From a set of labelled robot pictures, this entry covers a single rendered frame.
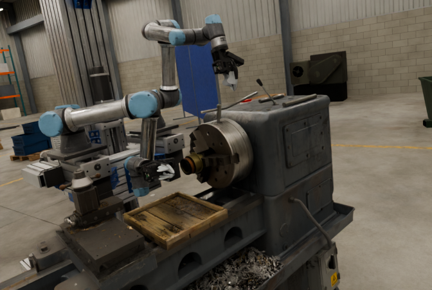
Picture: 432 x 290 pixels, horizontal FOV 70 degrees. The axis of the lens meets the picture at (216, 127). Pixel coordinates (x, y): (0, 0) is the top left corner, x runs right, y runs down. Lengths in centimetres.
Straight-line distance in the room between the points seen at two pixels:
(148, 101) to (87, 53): 66
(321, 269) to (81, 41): 180
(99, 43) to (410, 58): 1005
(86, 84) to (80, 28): 31
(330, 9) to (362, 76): 243
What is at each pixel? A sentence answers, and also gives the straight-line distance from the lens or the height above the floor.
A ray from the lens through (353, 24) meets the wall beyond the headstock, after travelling 1138.
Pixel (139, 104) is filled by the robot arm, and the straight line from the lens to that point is 141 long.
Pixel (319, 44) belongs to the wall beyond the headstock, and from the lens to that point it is 1160.
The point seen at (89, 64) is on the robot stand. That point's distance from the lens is 195.
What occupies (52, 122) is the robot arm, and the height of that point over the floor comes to 134.
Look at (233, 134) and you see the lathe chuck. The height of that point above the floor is 118.
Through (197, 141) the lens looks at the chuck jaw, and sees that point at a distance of 143.
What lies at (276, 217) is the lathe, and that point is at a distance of 155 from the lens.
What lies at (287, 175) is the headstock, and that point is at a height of 92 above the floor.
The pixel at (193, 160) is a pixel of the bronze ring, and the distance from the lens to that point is 135.
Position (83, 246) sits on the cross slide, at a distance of 116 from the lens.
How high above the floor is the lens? 148
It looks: 11 degrees down
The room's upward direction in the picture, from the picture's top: 7 degrees counter-clockwise
